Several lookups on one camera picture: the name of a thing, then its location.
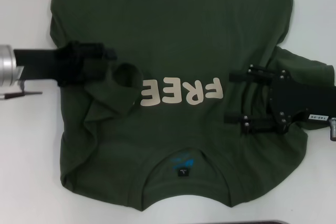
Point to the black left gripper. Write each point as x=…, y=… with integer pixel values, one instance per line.
x=47, y=64

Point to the dark green FREE t-shirt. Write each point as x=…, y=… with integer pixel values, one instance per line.
x=183, y=11

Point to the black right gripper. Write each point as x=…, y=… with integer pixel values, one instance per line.
x=302, y=100

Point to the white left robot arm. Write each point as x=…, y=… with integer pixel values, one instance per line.
x=6, y=64

